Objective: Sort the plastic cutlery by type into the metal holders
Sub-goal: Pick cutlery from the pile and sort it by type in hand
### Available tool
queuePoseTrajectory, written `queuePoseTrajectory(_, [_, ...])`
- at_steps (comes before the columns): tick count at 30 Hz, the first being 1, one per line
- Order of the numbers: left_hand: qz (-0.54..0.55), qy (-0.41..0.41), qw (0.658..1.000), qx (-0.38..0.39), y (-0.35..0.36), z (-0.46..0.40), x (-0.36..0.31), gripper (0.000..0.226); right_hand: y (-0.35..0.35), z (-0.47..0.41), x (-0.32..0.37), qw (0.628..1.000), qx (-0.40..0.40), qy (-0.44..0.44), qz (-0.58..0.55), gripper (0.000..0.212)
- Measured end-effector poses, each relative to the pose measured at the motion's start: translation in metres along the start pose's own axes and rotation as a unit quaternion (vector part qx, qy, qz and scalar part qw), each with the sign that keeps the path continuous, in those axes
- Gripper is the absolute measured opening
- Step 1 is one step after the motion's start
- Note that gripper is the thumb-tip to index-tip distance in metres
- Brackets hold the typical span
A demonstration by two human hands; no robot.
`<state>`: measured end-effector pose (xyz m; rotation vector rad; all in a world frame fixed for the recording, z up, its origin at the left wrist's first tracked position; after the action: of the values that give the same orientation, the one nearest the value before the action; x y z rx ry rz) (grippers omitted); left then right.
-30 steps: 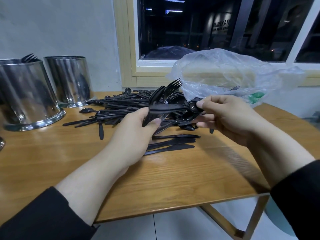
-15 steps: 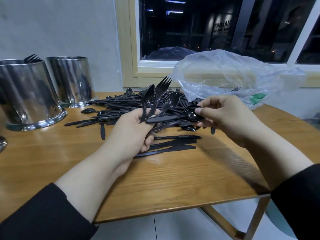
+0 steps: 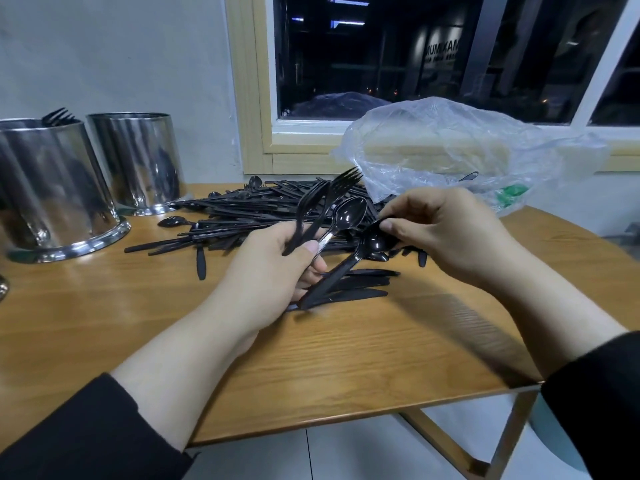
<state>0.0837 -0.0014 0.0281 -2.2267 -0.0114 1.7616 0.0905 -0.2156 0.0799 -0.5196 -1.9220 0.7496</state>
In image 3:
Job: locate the pile of black plastic cutlery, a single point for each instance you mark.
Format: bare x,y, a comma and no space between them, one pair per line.
240,210

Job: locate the person's right forearm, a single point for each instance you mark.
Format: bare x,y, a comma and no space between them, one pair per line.
580,355

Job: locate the person's left hand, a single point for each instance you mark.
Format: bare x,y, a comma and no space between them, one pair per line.
260,285

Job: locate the clear plastic bag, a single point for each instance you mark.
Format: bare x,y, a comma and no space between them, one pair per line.
450,145

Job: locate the person's left forearm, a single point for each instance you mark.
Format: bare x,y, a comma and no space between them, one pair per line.
110,415

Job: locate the black plastic fork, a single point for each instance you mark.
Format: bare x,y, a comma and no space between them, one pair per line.
342,182
58,117

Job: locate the dark parked car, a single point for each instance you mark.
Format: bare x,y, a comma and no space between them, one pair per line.
335,105

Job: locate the wooden table leg frame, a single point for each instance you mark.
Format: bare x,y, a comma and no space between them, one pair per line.
440,445

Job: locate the bundle of black cutlery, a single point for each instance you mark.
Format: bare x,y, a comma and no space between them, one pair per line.
350,296

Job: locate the person's right hand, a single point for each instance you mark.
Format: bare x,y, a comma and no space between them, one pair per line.
460,235

